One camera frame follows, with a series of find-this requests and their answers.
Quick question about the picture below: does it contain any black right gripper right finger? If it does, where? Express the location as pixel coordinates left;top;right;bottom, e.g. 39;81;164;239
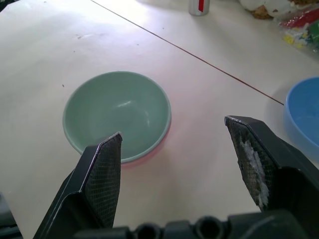
224;115;319;216

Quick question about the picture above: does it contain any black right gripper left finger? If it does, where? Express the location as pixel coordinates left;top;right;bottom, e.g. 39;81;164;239
33;132;124;239

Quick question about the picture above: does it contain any green bowl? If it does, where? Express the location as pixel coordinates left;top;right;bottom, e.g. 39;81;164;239
62;71;172;164

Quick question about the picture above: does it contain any blue bowl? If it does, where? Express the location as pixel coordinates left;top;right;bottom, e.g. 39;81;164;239
283;76;319;160

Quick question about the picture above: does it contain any pink bowl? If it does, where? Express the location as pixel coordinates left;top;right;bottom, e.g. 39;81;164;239
121;117;172;168

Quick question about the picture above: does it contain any clear bag of colourful toys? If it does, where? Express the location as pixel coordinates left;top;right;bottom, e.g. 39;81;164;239
278;4;319;59

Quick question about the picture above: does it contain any white plush toy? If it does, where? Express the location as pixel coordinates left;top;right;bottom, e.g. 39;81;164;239
238;0;319;20

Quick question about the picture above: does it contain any silver red drink can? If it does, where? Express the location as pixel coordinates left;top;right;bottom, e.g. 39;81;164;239
188;0;209;16

